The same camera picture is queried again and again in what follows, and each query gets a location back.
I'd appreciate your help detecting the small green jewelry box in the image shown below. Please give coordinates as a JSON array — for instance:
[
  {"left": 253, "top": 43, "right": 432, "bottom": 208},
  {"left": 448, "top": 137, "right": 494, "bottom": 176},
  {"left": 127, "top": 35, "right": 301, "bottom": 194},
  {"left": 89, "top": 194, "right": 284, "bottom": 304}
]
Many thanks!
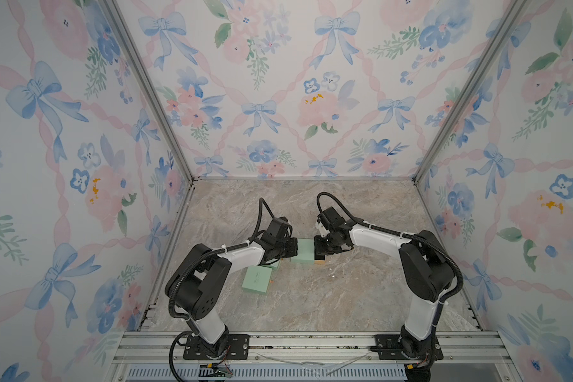
[{"left": 242, "top": 266, "right": 272, "bottom": 294}]

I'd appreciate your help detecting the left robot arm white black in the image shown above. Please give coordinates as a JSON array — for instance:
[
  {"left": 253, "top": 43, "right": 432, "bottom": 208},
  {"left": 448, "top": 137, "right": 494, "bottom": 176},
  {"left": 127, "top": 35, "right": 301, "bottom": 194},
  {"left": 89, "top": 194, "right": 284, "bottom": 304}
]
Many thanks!
[{"left": 165, "top": 216, "right": 297, "bottom": 345}]

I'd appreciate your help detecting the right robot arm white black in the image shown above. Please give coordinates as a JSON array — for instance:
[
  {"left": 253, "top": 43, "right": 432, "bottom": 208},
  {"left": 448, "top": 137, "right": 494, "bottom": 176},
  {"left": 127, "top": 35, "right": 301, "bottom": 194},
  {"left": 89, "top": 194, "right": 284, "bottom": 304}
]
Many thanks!
[{"left": 315, "top": 207, "right": 464, "bottom": 368}]

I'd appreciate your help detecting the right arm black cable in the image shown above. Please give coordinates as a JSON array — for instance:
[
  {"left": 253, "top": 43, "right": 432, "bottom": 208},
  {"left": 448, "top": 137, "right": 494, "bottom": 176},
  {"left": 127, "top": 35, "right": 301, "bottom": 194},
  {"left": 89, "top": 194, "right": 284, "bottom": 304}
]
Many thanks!
[{"left": 316, "top": 192, "right": 464, "bottom": 316}]

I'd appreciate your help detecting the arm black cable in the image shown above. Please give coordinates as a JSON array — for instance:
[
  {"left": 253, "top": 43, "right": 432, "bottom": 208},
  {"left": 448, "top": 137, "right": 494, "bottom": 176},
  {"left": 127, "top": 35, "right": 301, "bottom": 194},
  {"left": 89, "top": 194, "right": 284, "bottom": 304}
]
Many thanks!
[
  {"left": 166, "top": 197, "right": 292, "bottom": 382},
  {"left": 316, "top": 192, "right": 464, "bottom": 316}
]

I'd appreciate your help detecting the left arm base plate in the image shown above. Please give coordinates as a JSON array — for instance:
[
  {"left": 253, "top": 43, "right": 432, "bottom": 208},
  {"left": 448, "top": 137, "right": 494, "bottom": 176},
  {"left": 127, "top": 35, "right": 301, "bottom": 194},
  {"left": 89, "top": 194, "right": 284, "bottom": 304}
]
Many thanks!
[{"left": 183, "top": 334, "right": 251, "bottom": 361}]

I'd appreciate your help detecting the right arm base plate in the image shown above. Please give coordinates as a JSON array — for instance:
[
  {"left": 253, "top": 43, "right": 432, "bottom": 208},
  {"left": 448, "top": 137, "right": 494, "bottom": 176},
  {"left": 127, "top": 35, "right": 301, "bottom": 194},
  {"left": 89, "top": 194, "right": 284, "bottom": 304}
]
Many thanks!
[{"left": 369, "top": 334, "right": 444, "bottom": 362}]

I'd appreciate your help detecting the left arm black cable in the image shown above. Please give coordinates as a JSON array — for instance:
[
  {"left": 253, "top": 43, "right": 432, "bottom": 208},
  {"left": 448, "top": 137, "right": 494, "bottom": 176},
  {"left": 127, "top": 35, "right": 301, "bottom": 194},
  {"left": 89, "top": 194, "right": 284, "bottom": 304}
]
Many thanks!
[{"left": 166, "top": 197, "right": 292, "bottom": 382}]

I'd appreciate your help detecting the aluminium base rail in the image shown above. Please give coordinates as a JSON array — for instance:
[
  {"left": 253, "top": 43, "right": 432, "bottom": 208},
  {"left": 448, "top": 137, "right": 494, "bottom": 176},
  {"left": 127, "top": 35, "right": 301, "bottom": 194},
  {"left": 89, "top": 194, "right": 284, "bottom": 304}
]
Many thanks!
[{"left": 105, "top": 332, "right": 522, "bottom": 381}]

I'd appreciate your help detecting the aluminium frame post left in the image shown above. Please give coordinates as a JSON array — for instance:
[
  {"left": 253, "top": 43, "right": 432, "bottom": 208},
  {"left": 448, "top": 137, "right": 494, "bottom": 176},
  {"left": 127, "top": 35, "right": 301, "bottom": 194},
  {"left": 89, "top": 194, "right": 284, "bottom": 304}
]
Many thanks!
[{"left": 99, "top": 0, "right": 194, "bottom": 186}]

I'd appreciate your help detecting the aluminium frame post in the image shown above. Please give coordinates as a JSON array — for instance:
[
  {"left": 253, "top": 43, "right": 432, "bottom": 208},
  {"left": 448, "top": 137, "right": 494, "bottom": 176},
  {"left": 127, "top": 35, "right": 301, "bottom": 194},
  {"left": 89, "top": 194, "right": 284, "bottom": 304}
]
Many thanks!
[
  {"left": 412, "top": 0, "right": 528, "bottom": 186},
  {"left": 99, "top": 0, "right": 194, "bottom": 186}
]

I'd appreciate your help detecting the aluminium frame post right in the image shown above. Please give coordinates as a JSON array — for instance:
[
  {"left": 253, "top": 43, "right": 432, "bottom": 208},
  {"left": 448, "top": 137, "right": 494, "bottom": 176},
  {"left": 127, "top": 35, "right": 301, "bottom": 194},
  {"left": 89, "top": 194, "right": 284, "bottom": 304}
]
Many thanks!
[{"left": 412, "top": 0, "right": 528, "bottom": 186}]

